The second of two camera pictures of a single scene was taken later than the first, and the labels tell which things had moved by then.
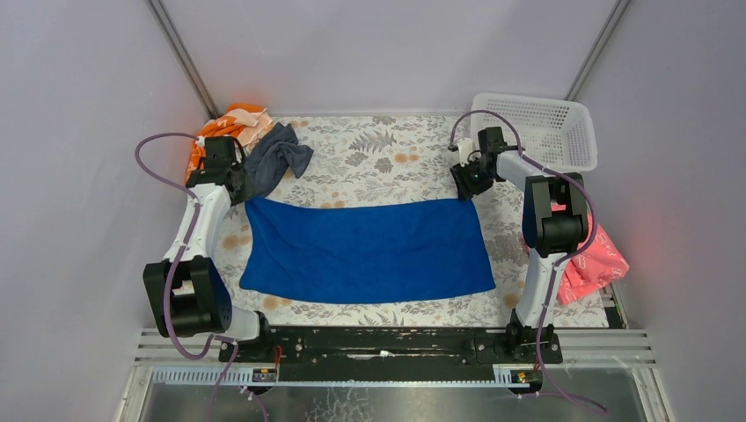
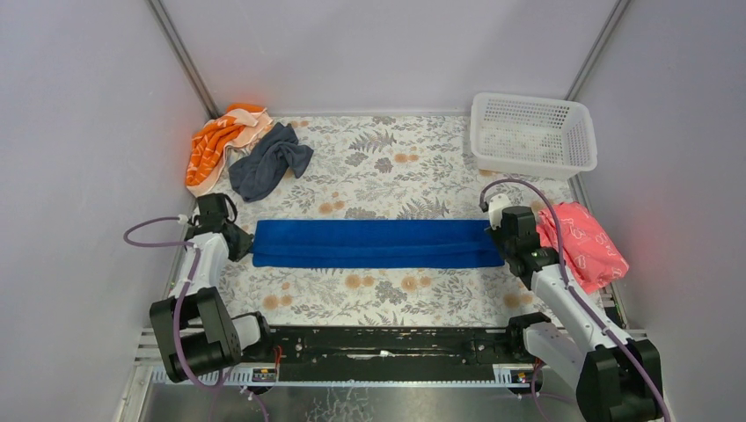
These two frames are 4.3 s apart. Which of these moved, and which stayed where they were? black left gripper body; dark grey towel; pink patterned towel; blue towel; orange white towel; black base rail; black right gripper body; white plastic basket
Moved: black right gripper body; black left gripper body; blue towel
Stayed: pink patterned towel; black base rail; white plastic basket; orange white towel; dark grey towel
